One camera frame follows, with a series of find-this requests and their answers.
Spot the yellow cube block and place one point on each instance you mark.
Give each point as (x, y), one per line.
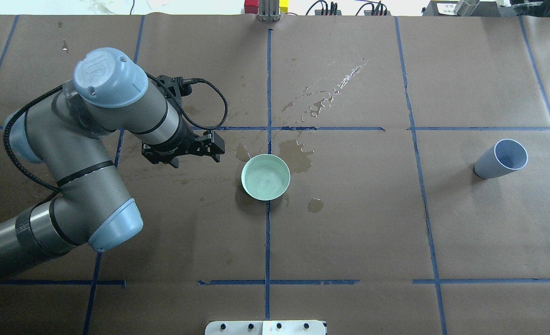
(283, 5)

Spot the red cube block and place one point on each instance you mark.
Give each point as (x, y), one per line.
(251, 6)

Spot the metal cylinder weight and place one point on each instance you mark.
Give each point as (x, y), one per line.
(465, 8)

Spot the brown paper table cover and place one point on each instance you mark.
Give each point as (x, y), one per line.
(384, 229)

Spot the black connector block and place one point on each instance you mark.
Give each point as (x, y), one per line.
(377, 8)
(324, 8)

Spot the green bowl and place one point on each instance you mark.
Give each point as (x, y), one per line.
(265, 177)

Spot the blue-grey cup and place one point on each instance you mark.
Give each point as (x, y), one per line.
(504, 157)

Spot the black connector block right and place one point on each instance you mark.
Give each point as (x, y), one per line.
(377, 8)

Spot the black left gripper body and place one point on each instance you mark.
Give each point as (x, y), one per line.
(180, 142)

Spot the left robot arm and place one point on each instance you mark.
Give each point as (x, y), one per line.
(56, 141)

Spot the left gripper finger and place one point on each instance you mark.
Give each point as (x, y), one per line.
(213, 145)

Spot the black connector block left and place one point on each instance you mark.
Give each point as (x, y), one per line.
(324, 8)

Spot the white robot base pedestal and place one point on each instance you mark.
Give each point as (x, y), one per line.
(267, 327)

